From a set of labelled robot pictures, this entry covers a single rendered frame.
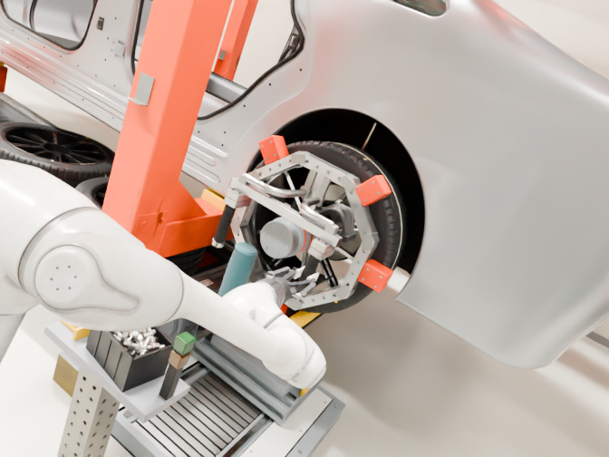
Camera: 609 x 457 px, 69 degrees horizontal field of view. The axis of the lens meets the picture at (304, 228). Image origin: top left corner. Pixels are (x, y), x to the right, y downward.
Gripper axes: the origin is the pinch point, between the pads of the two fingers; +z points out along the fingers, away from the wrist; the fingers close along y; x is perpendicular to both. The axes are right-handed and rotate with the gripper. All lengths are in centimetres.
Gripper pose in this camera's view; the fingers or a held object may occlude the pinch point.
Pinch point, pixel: (306, 275)
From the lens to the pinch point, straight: 137.6
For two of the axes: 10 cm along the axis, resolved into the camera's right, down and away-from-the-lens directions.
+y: 8.1, 4.7, -3.4
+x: 3.7, -8.7, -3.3
